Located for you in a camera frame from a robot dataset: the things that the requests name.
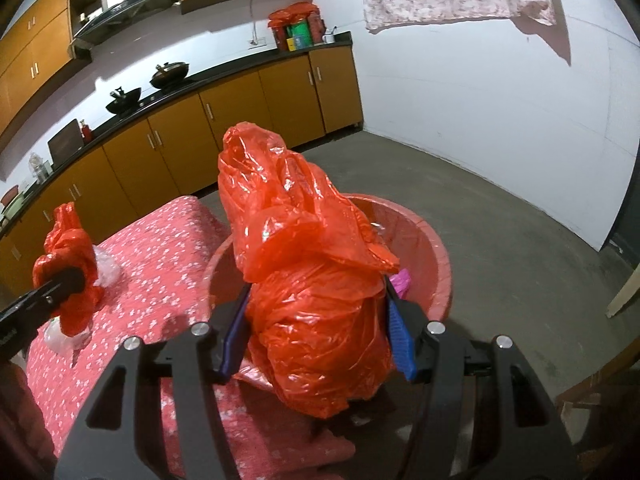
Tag dark cutting board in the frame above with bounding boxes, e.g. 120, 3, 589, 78
47, 119, 84, 162

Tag red floral tablecloth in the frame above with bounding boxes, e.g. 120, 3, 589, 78
25, 196, 352, 480

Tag person's left forearm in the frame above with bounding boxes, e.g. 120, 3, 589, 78
0, 362, 57, 468

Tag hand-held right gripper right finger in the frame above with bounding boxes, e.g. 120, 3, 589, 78
385, 277, 571, 480

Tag black kitchen countertop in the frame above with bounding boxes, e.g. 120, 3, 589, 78
0, 31, 352, 241

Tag clear plastic bag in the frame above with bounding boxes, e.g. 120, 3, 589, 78
43, 321, 92, 353

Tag wooden chair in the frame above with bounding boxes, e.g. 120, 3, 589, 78
554, 337, 640, 480

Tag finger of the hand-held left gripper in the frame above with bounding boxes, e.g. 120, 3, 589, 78
0, 266, 86, 332

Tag wooden base cabinets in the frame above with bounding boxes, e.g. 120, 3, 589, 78
0, 42, 364, 283

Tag green box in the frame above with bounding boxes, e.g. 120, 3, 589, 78
292, 22, 314, 50

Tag black wok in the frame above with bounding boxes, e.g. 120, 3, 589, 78
105, 86, 143, 115

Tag large orange-red plastic bag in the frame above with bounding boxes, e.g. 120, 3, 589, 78
217, 121, 402, 419

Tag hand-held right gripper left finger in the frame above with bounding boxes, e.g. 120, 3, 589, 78
52, 285, 251, 480

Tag white plastic bag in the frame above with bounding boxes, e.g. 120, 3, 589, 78
94, 249, 122, 288

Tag clear plastic jar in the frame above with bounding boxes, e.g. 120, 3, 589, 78
27, 152, 52, 182

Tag wooden plank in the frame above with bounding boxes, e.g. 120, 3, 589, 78
606, 264, 640, 319

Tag pink plastic bag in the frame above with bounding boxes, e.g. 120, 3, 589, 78
391, 269, 413, 300

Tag red plastic basket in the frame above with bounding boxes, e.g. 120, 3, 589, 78
204, 192, 454, 356

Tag wooden wall cabinets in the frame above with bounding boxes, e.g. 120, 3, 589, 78
0, 0, 321, 137

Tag dark lidded pot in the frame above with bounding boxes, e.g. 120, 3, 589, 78
150, 61, 191, 90

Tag red bag on containers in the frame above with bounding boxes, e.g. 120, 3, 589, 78
267, 2, 321, 30

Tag small red plastic bag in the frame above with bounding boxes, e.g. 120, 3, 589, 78
32, 202, 104, 337

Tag steel range hood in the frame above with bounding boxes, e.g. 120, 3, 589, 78
69, 0, 175, 60

